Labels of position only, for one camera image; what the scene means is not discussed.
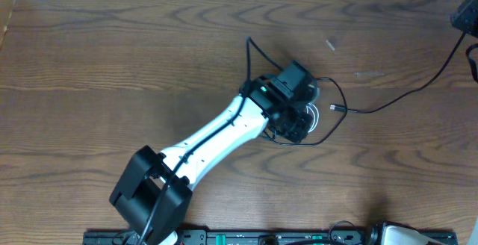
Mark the white usb cable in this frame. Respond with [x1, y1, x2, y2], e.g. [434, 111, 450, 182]
[305, 103, 320, 133]

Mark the long black usb cable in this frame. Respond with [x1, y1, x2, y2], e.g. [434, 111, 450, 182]
[346, 31, 468, 115]

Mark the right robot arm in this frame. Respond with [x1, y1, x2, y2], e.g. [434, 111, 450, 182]
[364, 0, 477, 245]

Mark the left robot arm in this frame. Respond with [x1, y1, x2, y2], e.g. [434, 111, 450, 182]
[109, 61, 318, 244]

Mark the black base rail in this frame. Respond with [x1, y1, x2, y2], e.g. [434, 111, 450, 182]
[81, 229, 459, 245]

